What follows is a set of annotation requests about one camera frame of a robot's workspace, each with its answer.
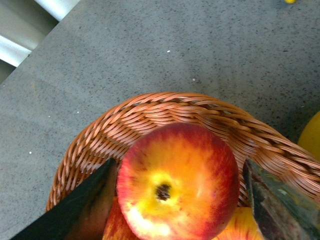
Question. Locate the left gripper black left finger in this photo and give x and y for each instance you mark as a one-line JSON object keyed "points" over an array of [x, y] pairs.
{"points": [[82, 214]]}

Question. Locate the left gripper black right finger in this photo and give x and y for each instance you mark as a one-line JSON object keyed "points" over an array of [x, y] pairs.
{"points": [[280, 211]]}

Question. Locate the long yellow banana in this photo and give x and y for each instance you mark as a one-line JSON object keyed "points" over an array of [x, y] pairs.
{"points": [[310, 136]]}

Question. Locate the red yellow apple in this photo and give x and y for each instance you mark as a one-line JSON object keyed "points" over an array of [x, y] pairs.
{"points": [[179, 182]]}

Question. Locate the red apple in basket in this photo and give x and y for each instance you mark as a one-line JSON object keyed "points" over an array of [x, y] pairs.
{"points": [[116, 226]]}

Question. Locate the orange yellow apple in basket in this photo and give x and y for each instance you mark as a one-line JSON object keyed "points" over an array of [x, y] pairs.
{"points": [[242, 226]]}

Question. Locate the left brown wicker basket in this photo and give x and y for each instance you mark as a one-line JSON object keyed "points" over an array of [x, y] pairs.
{"points": [[111, 134]]}

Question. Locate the white pleated curtain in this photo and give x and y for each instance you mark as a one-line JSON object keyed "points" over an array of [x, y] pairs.
{"points": [[23, 25]]}

